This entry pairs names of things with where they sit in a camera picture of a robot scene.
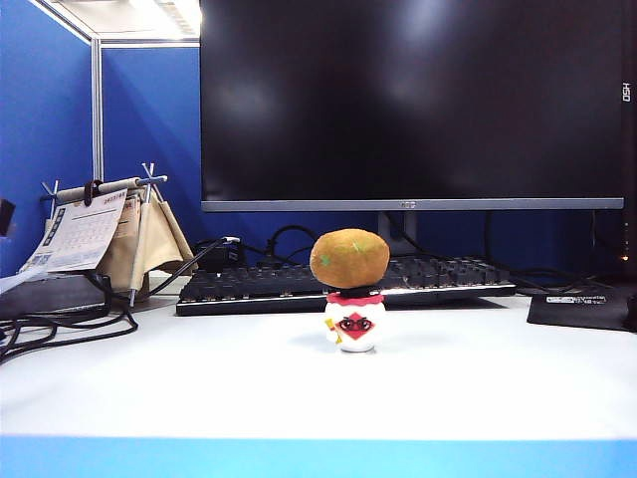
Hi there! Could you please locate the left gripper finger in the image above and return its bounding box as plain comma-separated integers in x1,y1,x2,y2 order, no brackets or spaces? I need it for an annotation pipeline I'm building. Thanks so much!
0,198,17,238

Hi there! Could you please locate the brown plush kiwi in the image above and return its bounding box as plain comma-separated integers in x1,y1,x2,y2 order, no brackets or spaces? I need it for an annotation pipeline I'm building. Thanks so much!
309,227,392,291

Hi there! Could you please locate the white flat-head doll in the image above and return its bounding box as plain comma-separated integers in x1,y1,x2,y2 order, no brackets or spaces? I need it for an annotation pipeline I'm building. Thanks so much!
322,284,387,355

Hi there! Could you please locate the white paper calendar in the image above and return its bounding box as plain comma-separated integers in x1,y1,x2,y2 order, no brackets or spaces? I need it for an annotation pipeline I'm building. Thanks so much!
18,187,128,275

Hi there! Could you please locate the beige canvas tent stand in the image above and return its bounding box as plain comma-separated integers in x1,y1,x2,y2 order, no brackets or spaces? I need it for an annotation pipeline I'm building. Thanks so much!
40,161,196,308

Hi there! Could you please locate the black power adapter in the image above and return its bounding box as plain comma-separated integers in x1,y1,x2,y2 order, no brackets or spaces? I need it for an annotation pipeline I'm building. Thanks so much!
192,238,249,274

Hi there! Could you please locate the black mechanical keyboard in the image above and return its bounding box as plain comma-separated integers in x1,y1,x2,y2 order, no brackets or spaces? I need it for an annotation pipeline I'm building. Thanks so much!
174,255,520,317

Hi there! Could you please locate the grey monitor stand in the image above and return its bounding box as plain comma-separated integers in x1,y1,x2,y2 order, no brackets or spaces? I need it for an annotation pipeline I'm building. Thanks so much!
377,211,420,258

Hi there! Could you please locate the large black computer monitor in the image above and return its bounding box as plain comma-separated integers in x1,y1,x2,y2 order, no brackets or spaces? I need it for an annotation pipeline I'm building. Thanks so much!
200,0,626,213

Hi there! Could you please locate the black mouse pad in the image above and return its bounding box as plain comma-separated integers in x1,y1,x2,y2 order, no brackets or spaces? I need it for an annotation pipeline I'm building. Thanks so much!
527,285,637,333

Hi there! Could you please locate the black HSD monitor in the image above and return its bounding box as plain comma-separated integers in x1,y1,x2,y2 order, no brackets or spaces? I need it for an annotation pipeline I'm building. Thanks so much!
594,0,637,280

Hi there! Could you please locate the black cable bundle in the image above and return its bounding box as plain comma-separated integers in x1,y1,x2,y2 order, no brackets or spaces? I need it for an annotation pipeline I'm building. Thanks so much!
0,271,140,365

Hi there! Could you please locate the silver partition post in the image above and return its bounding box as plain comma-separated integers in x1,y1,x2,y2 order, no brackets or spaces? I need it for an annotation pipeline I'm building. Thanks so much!
91,34,106,183

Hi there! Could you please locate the black cable with white plug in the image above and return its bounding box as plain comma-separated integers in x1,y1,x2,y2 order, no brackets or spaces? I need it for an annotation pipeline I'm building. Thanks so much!
143,235,243,300

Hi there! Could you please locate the black looped monitor cable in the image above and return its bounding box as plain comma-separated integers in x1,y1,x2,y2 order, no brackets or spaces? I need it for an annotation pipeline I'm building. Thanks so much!
247,224,329,266

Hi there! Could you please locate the black thin desk cable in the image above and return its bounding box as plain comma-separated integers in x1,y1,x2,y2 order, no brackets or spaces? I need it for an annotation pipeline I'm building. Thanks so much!
484,210,614,296

